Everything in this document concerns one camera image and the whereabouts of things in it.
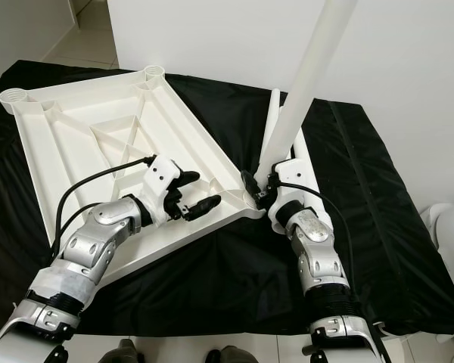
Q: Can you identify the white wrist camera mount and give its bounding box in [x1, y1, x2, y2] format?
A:
[266, 155, 317, 231]
[142, 154, 186, 220]

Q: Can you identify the white plastic children table top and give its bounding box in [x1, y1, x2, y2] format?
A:
[0, 65, 266, 287]

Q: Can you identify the black fabric table cover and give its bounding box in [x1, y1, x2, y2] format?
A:
[0, 60, 454, 339]

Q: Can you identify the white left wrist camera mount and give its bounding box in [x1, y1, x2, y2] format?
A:
[142, 154, 186, 220]

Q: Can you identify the grey right robot foot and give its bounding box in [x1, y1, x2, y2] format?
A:
[216, 346, 250, 363]

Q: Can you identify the grey robot foot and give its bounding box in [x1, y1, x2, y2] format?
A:
[106, 339, 138, 363]
[216, 346, 250, 363]

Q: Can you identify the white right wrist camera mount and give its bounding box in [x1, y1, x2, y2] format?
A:
[266, 155, 317, 231]

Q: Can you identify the grey left robot foot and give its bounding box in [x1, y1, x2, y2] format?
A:
[106, 339, 138, 363]

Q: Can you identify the white plastic screw-in table leg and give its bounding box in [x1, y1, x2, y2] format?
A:
[301, 125, 317, 163]
[291, 127, 305, 161]
[261, 88, 282, 163]
[256, 0, 359, 176]

